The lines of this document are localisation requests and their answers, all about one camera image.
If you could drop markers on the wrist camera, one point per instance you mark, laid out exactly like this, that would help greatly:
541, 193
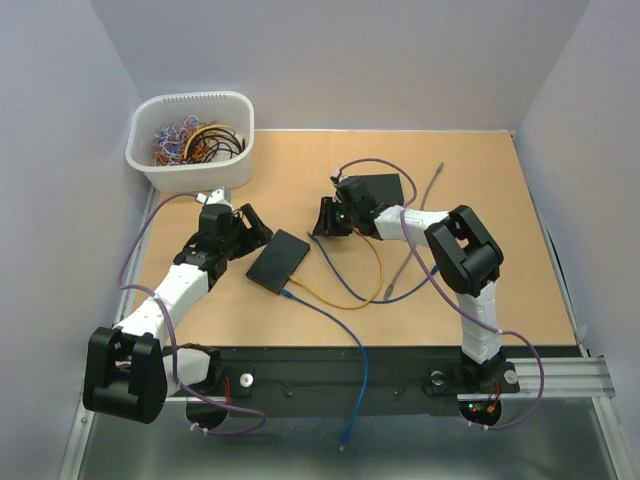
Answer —
221, 196
339, 180

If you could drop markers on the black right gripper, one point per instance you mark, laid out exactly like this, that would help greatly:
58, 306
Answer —
325, 225

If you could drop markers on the aluminium frame rail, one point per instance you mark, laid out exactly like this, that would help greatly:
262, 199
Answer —
560, 425

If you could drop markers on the black network switch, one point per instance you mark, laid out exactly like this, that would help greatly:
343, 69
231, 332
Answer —
385, 188
278, 261

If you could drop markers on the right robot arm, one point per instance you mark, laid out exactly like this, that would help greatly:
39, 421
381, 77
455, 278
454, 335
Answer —
467, 257

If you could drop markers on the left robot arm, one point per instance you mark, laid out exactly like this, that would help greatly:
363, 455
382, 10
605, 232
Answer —
133, 367

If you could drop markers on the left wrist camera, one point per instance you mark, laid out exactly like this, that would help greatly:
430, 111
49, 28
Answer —
221, 196

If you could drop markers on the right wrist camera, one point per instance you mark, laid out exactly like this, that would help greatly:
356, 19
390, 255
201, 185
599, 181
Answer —
339, 180

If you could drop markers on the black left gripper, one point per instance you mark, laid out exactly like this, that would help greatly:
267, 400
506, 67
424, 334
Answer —
259, 234

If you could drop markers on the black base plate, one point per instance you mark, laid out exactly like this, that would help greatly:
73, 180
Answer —
351, 382

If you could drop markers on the white plastic bin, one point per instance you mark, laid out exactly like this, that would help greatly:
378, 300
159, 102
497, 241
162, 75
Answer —
193, 141

